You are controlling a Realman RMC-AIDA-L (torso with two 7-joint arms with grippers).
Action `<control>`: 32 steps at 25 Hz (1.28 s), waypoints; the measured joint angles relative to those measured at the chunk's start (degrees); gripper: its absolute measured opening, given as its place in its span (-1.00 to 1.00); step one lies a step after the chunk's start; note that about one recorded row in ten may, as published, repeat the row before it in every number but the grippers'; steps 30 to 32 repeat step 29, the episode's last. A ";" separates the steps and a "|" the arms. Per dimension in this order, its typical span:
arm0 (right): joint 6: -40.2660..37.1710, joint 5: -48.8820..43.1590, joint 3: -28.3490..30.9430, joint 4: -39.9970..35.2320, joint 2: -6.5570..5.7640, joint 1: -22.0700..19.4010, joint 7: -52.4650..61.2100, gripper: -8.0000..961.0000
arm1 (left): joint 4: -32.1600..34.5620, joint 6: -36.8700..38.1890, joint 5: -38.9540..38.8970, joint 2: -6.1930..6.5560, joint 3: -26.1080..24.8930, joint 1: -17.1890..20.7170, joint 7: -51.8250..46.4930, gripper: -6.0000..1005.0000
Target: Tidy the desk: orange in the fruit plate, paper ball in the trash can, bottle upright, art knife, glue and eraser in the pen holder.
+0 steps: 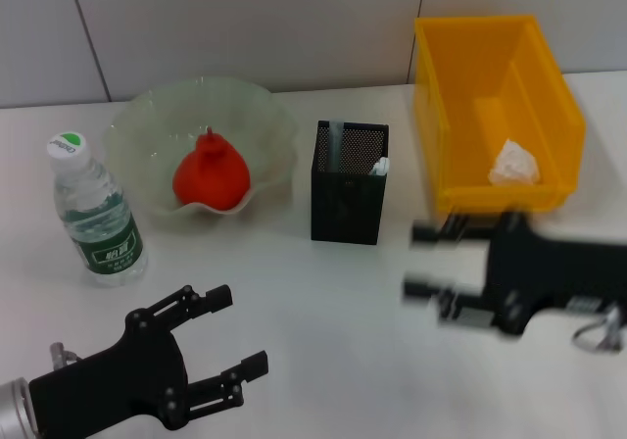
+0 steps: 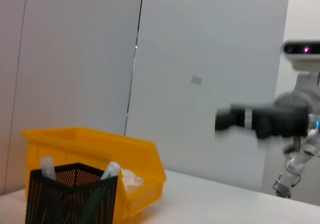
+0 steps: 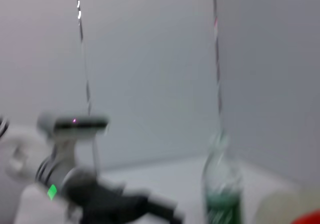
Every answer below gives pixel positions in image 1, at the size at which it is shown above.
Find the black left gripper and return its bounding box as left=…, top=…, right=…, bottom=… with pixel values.
left=27, top=283, right=270, bottom=433

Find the gripper cable with connector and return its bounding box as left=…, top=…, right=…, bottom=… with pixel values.
left=571, top=303, right=627, bottom=356
left=47, top=341, right=82, bottom=370

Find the red-orange toy orange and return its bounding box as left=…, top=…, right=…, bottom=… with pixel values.
left=171, top=125, right=252, bottom=211

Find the black mesh pen holder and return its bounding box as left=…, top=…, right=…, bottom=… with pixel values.
left=311, top=120, right=391, bottom=245

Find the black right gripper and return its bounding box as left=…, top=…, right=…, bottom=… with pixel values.
left=401, top=210, right=627, bottom=337

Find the left gripper cable with connector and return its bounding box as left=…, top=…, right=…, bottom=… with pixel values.
left=47, top=341, right=82, bottom=370

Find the grey marker pen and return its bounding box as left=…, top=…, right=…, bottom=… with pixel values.
left=328, top=120, right=347, bottom=171

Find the clear water bottle green label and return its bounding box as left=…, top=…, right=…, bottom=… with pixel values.
left=46, top=131, right=150, bottom=287

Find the white paper ball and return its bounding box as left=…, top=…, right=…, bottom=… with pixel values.
left=488, top=137, right=543, bottom=186

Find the yellow plastic bin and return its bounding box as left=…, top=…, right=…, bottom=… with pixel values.
left=413, top=14, right=588, bottom=217

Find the right gripper cable with connector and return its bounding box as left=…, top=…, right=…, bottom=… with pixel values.
left=571, top=303, right=627, bottom=356

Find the pale green glass fruit plate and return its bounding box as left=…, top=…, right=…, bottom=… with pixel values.
left=101, top=75, right=301, bottom=218

